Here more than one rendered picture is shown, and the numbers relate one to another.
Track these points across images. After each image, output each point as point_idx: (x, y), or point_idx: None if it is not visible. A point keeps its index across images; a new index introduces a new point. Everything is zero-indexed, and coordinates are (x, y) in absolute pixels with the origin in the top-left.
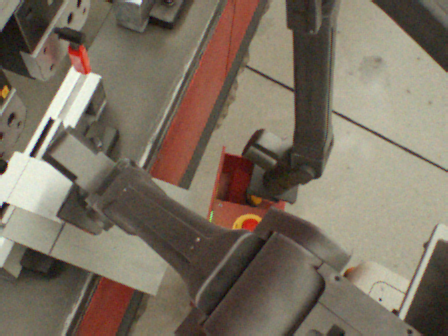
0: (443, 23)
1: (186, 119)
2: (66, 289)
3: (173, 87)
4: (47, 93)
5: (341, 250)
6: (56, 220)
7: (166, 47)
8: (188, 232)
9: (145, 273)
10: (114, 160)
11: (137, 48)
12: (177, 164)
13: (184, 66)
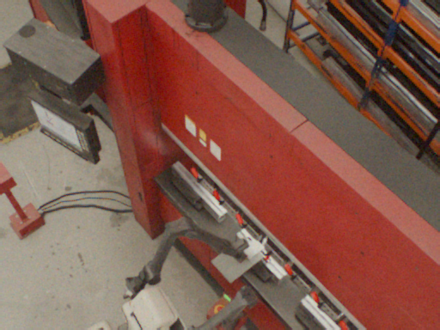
0: (222, 308)
1: (273, 324)
2: None
3: (273, 305)
4: (345, 319)
5: (186, 233)
6: None
7: (289, 310)
8: (202, 230)
9: (216, 261)
10: (257, 278)
11: (292, 302)
12: (265, 323)
13: (279, 312)
